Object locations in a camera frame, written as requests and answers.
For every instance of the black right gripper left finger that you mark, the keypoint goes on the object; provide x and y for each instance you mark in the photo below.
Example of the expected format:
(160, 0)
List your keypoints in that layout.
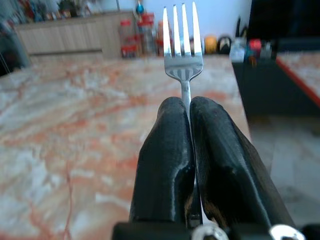
(162, 160)

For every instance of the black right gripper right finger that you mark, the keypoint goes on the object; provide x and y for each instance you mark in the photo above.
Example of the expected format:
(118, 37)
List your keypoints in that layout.
(230, 165)

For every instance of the silver metal fork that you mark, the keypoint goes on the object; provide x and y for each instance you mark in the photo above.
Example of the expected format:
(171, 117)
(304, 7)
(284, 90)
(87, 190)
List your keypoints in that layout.
(183, 50)

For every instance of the black round container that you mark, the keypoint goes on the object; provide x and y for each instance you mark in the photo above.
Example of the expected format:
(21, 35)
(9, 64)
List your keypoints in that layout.
(224, 44)

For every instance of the red lidded small jar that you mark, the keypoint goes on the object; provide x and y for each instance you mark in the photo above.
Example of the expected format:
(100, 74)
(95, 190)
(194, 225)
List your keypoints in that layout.
(255, 46)

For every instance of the yellow round container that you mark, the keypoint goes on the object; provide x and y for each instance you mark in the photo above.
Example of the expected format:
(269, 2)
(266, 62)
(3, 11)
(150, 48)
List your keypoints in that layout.
(211, 44)

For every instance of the clear jar with red lid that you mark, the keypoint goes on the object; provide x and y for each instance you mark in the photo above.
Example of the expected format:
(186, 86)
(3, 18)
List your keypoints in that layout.
(147, 35)
(128, 38)

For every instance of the light wooden sideboard cabinet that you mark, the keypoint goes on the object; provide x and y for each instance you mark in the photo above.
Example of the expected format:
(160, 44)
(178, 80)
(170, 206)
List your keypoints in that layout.
(72, 37)

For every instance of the blue round ornament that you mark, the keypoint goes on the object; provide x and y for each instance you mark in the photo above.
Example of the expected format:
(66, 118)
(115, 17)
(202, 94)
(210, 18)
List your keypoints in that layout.
(140, 8)

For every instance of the black television screen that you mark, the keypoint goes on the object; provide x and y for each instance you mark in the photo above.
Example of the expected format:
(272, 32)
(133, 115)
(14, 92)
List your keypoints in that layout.
(285, 18)

